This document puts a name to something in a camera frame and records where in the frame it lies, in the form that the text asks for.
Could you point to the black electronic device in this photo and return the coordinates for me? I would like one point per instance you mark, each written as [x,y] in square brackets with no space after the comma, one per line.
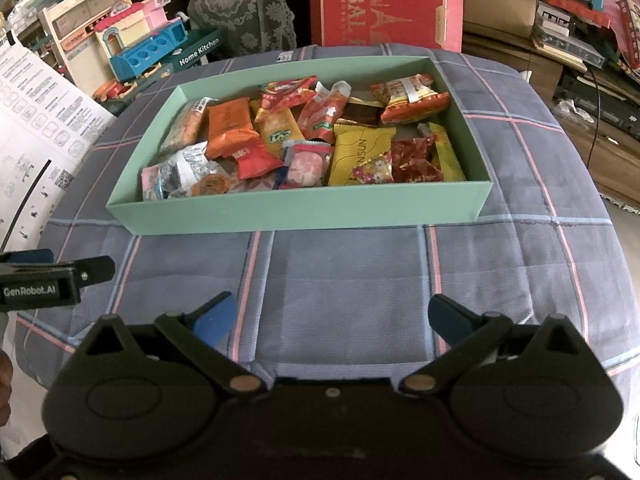
[610,105]

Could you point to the teal toy box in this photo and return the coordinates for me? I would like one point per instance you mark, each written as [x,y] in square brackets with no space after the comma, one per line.
[200,50]

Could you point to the grey patterned cloth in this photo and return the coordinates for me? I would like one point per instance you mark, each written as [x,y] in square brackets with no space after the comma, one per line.
[240,5]

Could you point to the red packet with clear top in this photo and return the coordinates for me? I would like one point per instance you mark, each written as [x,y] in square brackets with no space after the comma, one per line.
[320,117]

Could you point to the clear cracker packet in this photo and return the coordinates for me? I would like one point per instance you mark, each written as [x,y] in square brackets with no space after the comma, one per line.
[182,127]

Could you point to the red packet with colourful print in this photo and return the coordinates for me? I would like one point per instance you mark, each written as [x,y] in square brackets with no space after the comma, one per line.
[287,92]

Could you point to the plain orange snack packet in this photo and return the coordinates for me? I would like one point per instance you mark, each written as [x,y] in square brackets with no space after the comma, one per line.
[230,127]

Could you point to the small flowery packet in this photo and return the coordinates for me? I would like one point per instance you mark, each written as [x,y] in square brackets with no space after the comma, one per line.
[372,172]

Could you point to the shiny red patterned packet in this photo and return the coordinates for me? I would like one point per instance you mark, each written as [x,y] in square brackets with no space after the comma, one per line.
[415,162]

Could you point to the plain red snack packet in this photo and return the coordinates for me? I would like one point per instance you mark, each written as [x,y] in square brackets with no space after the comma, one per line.
[257,160]

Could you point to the round orange snack packet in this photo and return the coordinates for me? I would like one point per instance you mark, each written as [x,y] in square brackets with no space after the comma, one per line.
[210,186]

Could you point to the red cardboard box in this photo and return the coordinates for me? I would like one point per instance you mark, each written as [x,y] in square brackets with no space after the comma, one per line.
[380,0]

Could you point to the blue plaid blanket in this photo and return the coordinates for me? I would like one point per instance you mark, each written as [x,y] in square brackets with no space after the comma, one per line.
[350,270]

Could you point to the pink toy house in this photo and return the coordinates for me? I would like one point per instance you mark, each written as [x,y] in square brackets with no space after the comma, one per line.
[150,12]

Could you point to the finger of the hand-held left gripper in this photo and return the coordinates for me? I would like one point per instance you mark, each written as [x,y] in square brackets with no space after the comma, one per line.
[30,256]
[95,270]

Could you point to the orange white striped packet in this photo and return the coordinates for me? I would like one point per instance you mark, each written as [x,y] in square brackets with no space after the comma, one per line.
[407,102]

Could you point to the white printed paper sheet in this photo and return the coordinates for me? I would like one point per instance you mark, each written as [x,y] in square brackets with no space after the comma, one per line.
[40,125]

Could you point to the cream toy kitchen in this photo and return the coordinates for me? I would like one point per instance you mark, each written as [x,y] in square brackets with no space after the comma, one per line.
[75,25]

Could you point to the yellow packet with green label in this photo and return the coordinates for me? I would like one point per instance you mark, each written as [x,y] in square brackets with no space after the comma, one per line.
[280,135]

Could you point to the green yellow snack packet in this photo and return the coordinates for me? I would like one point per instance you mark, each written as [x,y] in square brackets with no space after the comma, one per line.
[447,157]

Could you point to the green cardboard box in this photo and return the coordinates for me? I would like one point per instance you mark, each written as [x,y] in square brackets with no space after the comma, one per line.
[300,212]

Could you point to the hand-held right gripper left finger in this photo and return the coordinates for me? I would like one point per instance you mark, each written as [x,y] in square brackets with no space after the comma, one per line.
[217,317]

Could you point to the orange toy car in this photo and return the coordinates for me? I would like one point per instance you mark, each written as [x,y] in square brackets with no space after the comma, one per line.
[120,91]

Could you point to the purple silver packet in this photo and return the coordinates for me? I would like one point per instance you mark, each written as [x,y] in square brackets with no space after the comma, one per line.
[187,165]

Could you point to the pink packet with red end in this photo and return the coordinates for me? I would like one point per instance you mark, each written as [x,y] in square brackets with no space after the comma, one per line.
[307,167]

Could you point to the brown cardboard box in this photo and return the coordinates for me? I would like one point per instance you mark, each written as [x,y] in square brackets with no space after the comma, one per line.
[500,5]

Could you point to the wooden cabinet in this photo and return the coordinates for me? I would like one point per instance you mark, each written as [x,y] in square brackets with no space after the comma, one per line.
[525,60]

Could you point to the stack of books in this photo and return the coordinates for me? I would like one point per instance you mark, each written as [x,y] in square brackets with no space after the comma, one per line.
[565,42]

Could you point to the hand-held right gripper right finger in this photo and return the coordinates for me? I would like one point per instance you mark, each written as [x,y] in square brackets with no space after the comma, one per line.
[447,317]

